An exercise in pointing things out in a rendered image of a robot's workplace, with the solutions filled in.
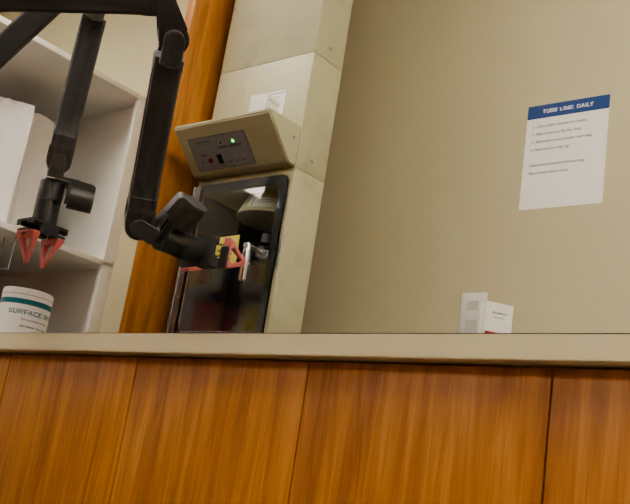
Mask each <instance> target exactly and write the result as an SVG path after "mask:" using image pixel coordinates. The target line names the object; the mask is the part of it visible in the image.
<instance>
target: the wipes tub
mask: <svg viewBox="0 0 630 504"><path fill-rule="evenodd" d="M53 300H54V297H53V296H51V295H49V294H47V293H44V292H41V291H38V290H34V289H29V288H24V287H16V286H7V287H4V289H3V293H2V297H1V301H0V333H46V330H47V326H48V322H49V318H50V314H51V310H52V305H53Z"/></svg>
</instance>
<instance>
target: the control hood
mask: <svg viewBox="0 0 630 504"><path fill-rule="evenodd" d="M238 130H244V132H245V135H246V137H247V140H248V142H249V145H250V148H251V150H252V153H253V156H254V158H255V161H256V164H250V165H243V166H237V167H230V168H224V169H217V170H211V171H204V172H200V171H199V168H198V166H197V163H196V161H195V159H194V156H193V154H192V151H191V149H190V146H189V144H188V141H187V140H190V139H195V138H201V137H206V136H212V135H217V134H222V133H228V132H233V131H238ZM300 131H301V127H300V126H298V125H297V124H295V123H294V122H292V121H290V120H289V119H287V118H286V117H284V116H283V115H281V114H279V113H278V112H276V111H275V110H273V109H272V108H266V109H261V110H256V111H251V112H247V113H242V114H237V115H232V116H227V117H222V118H217V119H212V120H207V121H202V122H197V123H192V124H187V125H182V126H177V127H175V133H176V135H177V138H178V140H179V143H180V145H181V147H182V150H183V152H184V155H185V157H186V160H187V162H188V165H189V167H190V170H191V172H192V175H193V176H194V177H195V178H197V179H199V180H203V179H209V178H216V177H223V176H230V175H237V174H244V173H250V172H257V171H264V170H271V169H278V168H285V167H291V166H294V165H295V161H296V155H297V149H298V143H299V137H300Z"/></svg>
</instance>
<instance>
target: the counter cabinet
mask: <svg viewBox="0 0 630 504"><path fill-rule="evenodd" d="M0 504H630V370H619V369H580V368H541V367H502V366H464V365H425V364H386V363H347V362H308V361H270V360H231V359H192V358H153V357H114V356H76V355H37V354H0Z"/></svg>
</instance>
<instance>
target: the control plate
mask: <svg viewBox="0 0 630 504"><path fill-rule="evenodd" d="M232 138H233V139H234V140H235V142H234V143H233V142H231V139H232ZM187 141H188V144H189V146H190V149H191V151H192V154H193V156H194V159H195V161H196V163H197V166H198V168H199V171H200V172H204V171H211V170H217V169H224V168H230V167H237V166H243V165H250V164H256V161H255V158H254V156H253V153H252V150H251V148H250V145H249V142H248V140H247V137H246V135H245V132H244V130H238V131H233V132H228V133H222V134H217V135H212V136H206V137H201V138H195V139H190V140H187ZM219 141H221V142H222V145H220V144H219V143H218V142H219ZM241 153H244V156H241ZM218 154H221V156H222V158H223V161H224V163H222V164H219V161H218V159H217V156H216V155H218ZM234 154H236V155H237V157H234ZM227 155H229V157H230V158H229V159H228V158H226V157H227ZM209 158H212V159H213V163H209V161H208V159H209ZM201 160H203V161H204V164H202V163H201Z"/></svg>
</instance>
